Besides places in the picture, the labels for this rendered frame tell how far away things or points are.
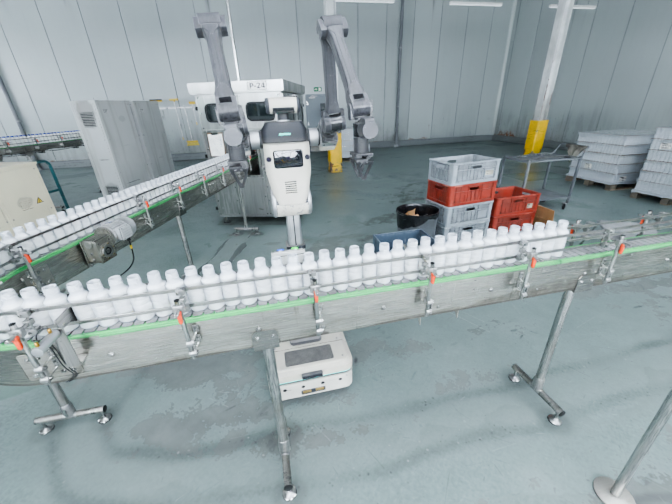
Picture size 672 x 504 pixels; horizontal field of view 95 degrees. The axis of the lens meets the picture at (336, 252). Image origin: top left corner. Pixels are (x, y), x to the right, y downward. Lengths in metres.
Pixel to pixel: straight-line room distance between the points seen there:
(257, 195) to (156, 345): 3.85
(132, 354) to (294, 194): 0.98
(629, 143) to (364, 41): 9.26
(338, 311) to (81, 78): 13.44
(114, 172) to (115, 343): 5.75
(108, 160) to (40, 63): 8.00
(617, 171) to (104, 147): 9.30
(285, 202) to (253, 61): 11.61
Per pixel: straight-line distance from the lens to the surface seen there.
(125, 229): 2.35
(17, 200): 5.06
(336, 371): 2.01
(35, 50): 14.65
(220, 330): 1.24
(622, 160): 8.00
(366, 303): 1.25
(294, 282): 1.17
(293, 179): 1.63
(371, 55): 13.87
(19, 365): 1.51
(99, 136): 6.90
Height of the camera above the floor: 1.65
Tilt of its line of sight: 25 degrees down
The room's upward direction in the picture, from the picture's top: 2 degrees counter-clockwise
